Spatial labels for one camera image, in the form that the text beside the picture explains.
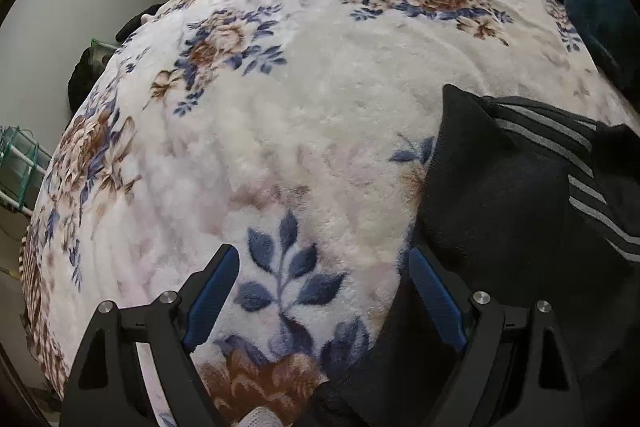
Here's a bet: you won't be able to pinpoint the white lace cloth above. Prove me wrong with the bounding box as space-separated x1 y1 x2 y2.
239 407 281 427

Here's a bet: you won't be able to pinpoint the pile of black clothes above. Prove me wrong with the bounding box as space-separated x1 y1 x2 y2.
67 44 118 112

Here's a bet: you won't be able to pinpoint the green and white rack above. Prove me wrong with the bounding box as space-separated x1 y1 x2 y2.
0 125 53 215

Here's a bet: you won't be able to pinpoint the black hat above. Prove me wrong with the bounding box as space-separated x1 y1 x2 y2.
116 4 162 42

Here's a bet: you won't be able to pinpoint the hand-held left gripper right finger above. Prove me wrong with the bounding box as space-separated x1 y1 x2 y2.
407 244 586 427

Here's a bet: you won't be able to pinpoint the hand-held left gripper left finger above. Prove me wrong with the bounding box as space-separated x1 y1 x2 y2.
60 243 241 427

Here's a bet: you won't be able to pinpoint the floral fleece blanket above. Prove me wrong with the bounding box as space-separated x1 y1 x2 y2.
19 0 638 427

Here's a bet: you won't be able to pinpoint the black pants with grey stripes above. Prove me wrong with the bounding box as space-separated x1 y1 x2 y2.
310 84 640 427

